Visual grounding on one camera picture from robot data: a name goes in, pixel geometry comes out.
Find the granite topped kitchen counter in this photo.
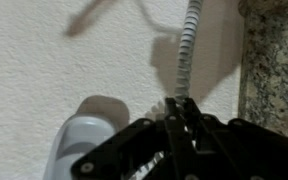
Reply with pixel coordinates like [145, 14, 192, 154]
[237, 0, 288, 144]

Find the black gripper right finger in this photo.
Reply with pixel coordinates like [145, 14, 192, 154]
[183, 97, 288, 180]

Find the white telephone cord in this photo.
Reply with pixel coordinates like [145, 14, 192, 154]
[130, 0, 205, 180]

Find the white wall telephone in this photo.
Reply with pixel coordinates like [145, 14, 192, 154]
[43, 113, 120, 180]

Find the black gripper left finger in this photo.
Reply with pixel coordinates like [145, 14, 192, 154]
[70, 97, 198, 180]

